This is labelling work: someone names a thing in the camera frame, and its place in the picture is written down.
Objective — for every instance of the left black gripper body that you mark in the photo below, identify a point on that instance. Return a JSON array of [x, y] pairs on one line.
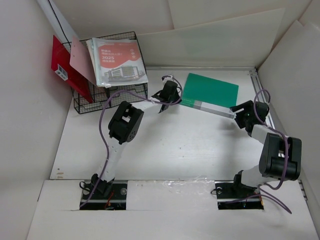
[[175, 98]]

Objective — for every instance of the black wire mesh organizer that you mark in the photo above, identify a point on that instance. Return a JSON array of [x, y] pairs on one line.
[[100, 94]]

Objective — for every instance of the pink paper folder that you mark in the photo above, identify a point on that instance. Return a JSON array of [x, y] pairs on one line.
[[81, 61]]

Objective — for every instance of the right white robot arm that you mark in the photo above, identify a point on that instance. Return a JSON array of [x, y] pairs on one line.
[[248, 176]]

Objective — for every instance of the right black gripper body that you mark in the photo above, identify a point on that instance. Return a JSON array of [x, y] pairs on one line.
[[243, 116]]

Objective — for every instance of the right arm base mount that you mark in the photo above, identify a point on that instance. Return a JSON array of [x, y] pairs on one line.
[[233, 195]]

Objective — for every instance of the clear sleeve orange 2025 brochure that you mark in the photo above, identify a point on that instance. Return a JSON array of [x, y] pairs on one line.
[[118, 62]]

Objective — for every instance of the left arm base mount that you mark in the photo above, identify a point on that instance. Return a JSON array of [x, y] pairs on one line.
[[109, 196]]

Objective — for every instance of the red plastic folder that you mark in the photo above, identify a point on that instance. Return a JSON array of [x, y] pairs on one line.
[[60, 64]]

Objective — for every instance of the clear sleeve map brochure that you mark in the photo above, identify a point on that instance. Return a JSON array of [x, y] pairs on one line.
[[90, 47]]

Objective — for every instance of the green plastic folder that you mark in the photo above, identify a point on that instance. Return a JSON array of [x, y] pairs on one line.
[[210, 95]]

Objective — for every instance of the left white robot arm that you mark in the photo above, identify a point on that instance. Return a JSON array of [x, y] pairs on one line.
[[124, 126]]

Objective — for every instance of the aluminium rail right side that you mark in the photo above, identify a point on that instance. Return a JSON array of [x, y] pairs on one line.
[[260, 90]]

